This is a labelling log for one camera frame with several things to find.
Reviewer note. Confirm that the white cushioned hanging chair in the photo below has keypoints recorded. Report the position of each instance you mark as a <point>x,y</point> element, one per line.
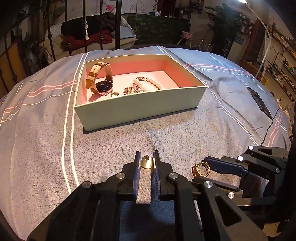
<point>127,37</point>

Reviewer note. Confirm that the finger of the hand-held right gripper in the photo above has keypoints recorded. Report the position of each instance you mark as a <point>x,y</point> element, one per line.
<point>225,187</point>
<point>224,165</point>

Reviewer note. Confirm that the dark clothes pile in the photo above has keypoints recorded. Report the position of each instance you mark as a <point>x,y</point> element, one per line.
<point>76,25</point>

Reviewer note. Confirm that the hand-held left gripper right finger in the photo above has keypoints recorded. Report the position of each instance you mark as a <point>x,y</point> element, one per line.
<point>157,178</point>

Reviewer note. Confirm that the white floor lamp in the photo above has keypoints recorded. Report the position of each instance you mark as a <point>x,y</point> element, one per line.
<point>266,46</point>

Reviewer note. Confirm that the gold hoop rings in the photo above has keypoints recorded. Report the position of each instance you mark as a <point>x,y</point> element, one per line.
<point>199,171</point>

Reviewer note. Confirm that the black metal bed frame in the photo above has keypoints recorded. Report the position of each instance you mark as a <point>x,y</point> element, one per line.
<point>118,23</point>

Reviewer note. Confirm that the pink stool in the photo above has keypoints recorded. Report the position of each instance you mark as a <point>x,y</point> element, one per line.
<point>187,35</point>

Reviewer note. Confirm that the green patterned counter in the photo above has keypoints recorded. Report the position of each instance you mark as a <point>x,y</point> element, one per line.
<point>159,29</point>

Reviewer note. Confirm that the green box with pink interior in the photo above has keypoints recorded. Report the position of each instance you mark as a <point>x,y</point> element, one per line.
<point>138,109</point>

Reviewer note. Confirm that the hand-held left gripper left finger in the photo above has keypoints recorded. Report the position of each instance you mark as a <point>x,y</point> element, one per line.
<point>138,176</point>

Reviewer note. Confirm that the gold pendant earring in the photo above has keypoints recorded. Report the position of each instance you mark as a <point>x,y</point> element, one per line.
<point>147,163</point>

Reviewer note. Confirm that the dark potted plant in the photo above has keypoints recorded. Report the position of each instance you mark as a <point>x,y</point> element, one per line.
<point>225,25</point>

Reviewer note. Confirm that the black smartphone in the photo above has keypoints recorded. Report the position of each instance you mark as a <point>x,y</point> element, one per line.
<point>260,102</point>

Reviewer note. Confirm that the red cloth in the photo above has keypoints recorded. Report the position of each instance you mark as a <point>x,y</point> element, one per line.
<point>92,39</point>

